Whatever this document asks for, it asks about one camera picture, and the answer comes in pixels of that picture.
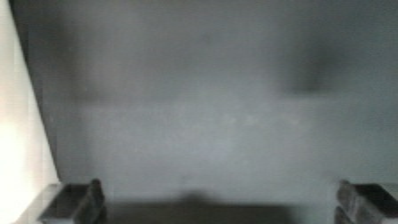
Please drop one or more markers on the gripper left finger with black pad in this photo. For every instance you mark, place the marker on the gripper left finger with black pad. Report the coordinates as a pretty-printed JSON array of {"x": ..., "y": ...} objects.
[{"x": 77, "y": 206}]

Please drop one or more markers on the white drawer cabinet frame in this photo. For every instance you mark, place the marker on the white drawer cabinet frame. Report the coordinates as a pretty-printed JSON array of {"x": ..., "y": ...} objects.
[{"x": 28, "y": 167}]

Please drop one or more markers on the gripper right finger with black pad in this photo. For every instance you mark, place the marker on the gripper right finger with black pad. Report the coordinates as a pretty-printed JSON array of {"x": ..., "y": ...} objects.
[{"x": 367, "y": 203}]

